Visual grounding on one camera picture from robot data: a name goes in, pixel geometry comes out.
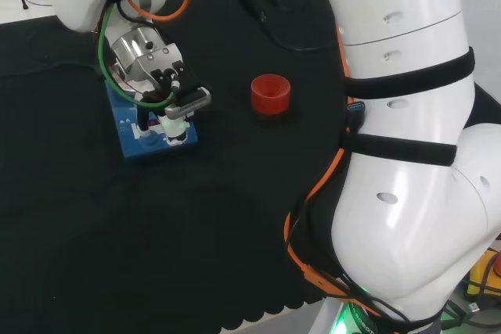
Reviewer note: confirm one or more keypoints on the red ribbed plastic cup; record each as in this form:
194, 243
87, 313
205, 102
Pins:
270, 93

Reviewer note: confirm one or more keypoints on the black bench cloth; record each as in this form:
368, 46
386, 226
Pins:
137, 232

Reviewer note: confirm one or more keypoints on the heater with blue base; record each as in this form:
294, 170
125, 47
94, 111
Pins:
129, 146

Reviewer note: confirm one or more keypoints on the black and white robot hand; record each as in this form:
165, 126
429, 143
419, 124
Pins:
174, 128

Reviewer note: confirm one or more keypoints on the yellow stop button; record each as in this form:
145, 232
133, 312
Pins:
485, 275

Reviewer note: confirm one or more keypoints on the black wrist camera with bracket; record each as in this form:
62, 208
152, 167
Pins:
192, 101

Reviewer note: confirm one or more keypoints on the blue usb plug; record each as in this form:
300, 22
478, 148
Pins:
355, 107

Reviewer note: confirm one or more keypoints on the silver usb plug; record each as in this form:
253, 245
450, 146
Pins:
473, 306

